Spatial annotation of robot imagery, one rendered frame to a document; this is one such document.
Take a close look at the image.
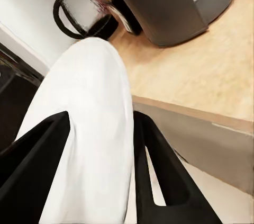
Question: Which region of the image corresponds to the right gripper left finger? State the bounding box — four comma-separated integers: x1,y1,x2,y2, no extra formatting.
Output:
0,111,70,224

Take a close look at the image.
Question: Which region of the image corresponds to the bottle of coffee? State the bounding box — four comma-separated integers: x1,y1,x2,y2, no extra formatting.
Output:
105,0,142,35

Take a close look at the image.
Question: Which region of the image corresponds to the electric kettle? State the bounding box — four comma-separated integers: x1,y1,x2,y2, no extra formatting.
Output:
53,0,119,41

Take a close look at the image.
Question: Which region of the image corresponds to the saucer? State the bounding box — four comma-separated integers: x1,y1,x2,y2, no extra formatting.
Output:
15,37,134,224

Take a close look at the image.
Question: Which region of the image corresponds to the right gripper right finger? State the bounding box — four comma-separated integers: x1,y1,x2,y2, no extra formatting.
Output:
133,110,223,224

